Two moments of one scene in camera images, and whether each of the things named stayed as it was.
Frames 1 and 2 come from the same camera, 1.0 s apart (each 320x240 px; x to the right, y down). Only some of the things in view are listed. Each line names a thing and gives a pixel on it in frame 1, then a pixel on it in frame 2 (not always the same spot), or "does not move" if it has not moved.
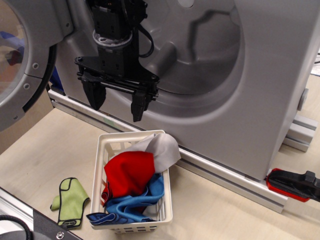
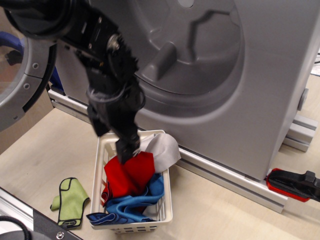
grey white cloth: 163,148 does not move
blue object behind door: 7,39 does not move
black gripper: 119,66 to 113,109
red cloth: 127,174 does not move
